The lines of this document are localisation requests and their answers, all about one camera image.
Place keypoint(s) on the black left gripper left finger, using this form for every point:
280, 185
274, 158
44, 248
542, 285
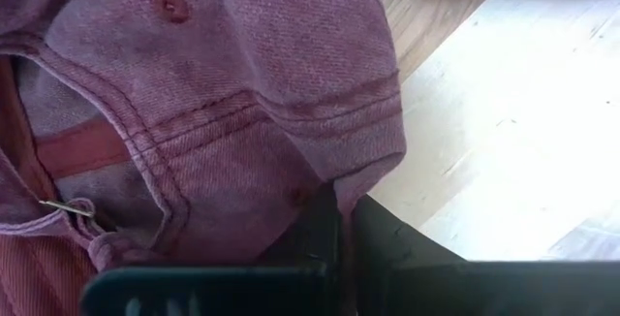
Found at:
319, 238

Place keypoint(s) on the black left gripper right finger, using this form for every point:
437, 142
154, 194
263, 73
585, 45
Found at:
382, 238

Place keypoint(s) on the maroon baseball cap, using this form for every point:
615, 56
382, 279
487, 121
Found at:
232, 78

